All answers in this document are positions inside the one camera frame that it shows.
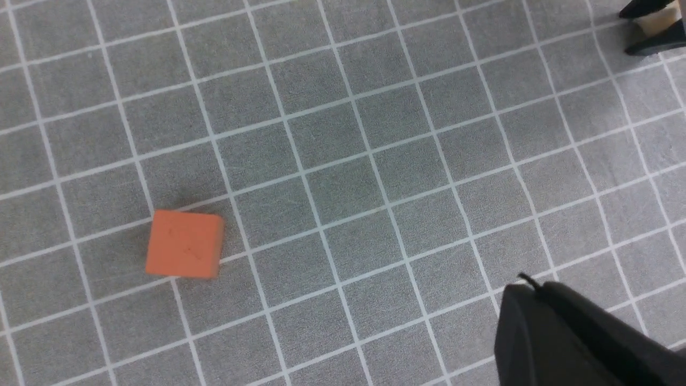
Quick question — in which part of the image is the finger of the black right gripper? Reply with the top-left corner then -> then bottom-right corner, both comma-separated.
625,21 -> 685,56
619,0 -> 681,19

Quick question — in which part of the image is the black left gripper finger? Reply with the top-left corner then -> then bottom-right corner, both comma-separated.
494,273 -> 685,385

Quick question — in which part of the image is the pinkish toy dumpling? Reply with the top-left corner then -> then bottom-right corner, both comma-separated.
633,2 -> 682,38

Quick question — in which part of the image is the grey checked tablecloth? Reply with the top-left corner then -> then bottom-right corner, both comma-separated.
1,1 -> 684,385

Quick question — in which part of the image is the orange foam cube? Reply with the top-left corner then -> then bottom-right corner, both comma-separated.
145,210 -> 225,279

